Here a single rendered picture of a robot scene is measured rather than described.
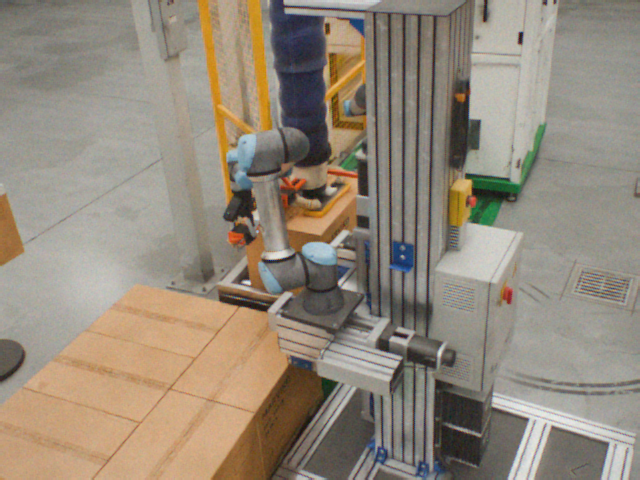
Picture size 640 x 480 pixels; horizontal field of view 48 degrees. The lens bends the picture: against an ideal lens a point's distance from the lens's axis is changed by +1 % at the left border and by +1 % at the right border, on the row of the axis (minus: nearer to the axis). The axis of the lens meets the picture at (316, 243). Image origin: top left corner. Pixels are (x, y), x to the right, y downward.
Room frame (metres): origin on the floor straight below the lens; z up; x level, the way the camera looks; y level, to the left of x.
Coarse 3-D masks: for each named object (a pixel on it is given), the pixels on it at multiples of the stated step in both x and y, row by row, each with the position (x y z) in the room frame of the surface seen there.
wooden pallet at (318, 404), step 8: (320, 392) 2.56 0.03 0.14; (320, 400) 2.56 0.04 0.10; (312, 408) 2.47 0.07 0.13; (320, 408) 2.55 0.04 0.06; (312, 416) 2.47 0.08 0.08; (304, 424) 2.47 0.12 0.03; (296, 432) 2.32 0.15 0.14; (296, 440) 2.38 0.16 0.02; (288, 448) 2.24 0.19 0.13; (280, 464) 2.25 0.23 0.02; (272, 472) 2.10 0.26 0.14
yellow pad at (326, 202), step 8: (336, 184) 3.10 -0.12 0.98; (344, 184) 3.10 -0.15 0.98; (336, 192) 3.02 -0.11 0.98; (344, 192) 3.05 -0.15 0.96; (320, 200) 2.92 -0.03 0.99; (328, 200) 2.94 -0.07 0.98; (336, 200) 2.96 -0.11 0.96; (320, 208) 2.87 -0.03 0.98; (328, 208) 2.89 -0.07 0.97; (320, 216) 2.83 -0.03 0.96
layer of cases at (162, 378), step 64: (128, 320) 2.71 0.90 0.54; (192, 320) 2.67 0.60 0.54; (256, 320) 2.64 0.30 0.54; (64, 384) 2.29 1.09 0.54; (128, 384) 2.26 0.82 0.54; (192, 384) 2.23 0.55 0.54; (256, 384) 2.21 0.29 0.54; (320, 384) 2.57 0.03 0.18; (0, 448) 1.96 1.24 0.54; (64, 448) 1.93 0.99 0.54; (128, 448) 1.91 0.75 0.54; (192, 448) 1.89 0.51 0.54; (256, 448) 2.02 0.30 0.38
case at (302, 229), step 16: (352, 192) 3.06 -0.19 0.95; (288, 208) 2.94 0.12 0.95; (304, 208) 2.93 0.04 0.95; (336, 208) 2.91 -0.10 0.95; (352, 208) 2.99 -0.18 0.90; (288, 224) 2.79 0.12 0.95; (304, 224) 2.78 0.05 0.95; (320, 224) 2.77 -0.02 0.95; (336, 224) 2.83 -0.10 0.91; (352, 224) 2.98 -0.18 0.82; (256, 240) 2.83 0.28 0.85; (304, 240) 2.72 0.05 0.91; (320, 240) 2.68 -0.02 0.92; (256, 256) 2.84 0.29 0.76; (256, 272) 2.84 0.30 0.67
